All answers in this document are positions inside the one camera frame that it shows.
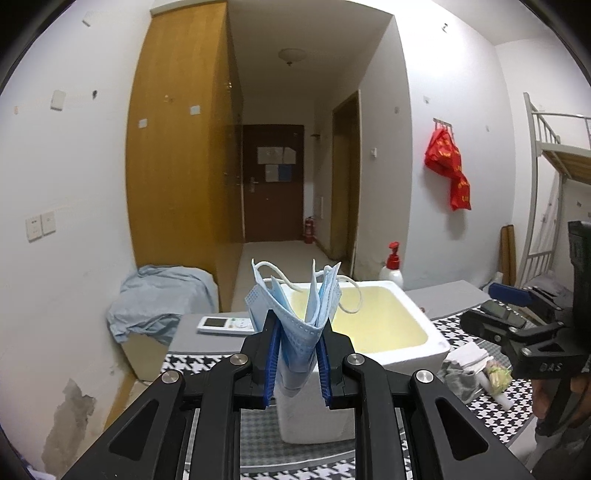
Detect yellow-green fibre bundle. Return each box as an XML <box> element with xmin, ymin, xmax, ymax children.
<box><xmin>485</xmin><ymin>364</ymin><xmax>512</xmax><ymax>391</ymax></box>

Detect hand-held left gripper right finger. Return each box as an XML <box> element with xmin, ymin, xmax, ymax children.
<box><xmin>316</xmin><ymin>323</ymin><xmax>536</xmax><ymax>480</ymax></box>

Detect white foam box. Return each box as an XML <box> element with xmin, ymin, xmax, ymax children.
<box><xmin>276</xmin><ymin>280</ymin><xmax>451</xmax><ymax>445</ymax></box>

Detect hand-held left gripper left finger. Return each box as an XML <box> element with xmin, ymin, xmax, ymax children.
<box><xmin>60</xmin><ymin>310</ymin><xmax>282</xmax><ymax>480</ymax></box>

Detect white paper notice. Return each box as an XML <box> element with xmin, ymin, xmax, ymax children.
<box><xmin>257</xmin><ymin>146</ymin><xmax>297</xmax><ymax>165</ymax></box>

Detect crumpled tissue and wrappers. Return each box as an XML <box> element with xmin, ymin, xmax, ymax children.
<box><xmin>438</xmin><ymin>359</ymin><xmax>484</xmax><ymax>402</ymax></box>

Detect brown entrance door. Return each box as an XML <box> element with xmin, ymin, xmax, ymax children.
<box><xmin>243</xmin><ymin>124</ymin><xmax>305</xmax><ymax>243</ymax></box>

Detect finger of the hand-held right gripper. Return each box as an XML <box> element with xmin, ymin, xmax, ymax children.
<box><xmin>488</xmin><ymin>282</ymin><xmax>574</xmax><ymax>320</ymax></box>
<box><xmin>461</xmin><ymin>309</ymin><xmax>528</xmax><ymax>359</ymax></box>

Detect blue face masks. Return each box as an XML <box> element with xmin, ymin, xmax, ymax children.
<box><xmin>250</xmin><ymin>258</ymin><xmax>364</xmax><ymax>398</ymax></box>

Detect white pump bottle red top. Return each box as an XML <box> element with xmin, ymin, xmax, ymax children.
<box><xmin>379</xmin><ymin>241</ymin><xmax>404</xmax><ymax>289</ymax></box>

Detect white remote control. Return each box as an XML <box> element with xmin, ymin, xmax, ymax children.
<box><xmin>197</xmin><ymin>316</ymin><xmax>256</xmax><ymax>335</ymax></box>

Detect black smartphone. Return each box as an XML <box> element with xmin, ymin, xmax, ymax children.
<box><xmin>480</xmin><ymin>299</ymin><xmax>528</xmax><ymax>329</ymax></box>

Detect person's right hand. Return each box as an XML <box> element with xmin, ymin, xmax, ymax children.
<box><xmin>533</xmin><ymin>375</ymin><xmax>591</xmax><ymax>421</ymax></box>

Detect houndstooth tablecloth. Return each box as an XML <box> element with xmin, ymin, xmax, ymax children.
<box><xmin>161</xmin><ymin>295</ymin><xmax>591</xmax><ymax>480</ymax></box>

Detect white tissue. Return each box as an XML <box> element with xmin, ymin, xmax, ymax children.
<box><xmin>450</xmin><ymin>342</ymin><xmax>491</xmax><ymax>370</ymax></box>

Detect red hanging bag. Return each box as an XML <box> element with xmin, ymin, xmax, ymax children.
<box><xmin>424</xmin><ymin>126</ymin><xmax>473</xmax><ymax>212</ymax></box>

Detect blue-grey cloth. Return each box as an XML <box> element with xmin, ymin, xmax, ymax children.
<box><xmin>106</xmin><ymin>264</ymin><xmax>218</xmax><ymax>345</ymax></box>

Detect wooden wardrobe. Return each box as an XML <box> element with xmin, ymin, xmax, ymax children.
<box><xmin>126</xmin><ymin>0</ymin><xmax>245</xmax><ymax>315</ymax></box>

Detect metal bunk bed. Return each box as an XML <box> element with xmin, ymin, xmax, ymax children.
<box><xmin>523</xmin><ymin>92</ymin><xmax>591</xmax><ymax>288</ymax></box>

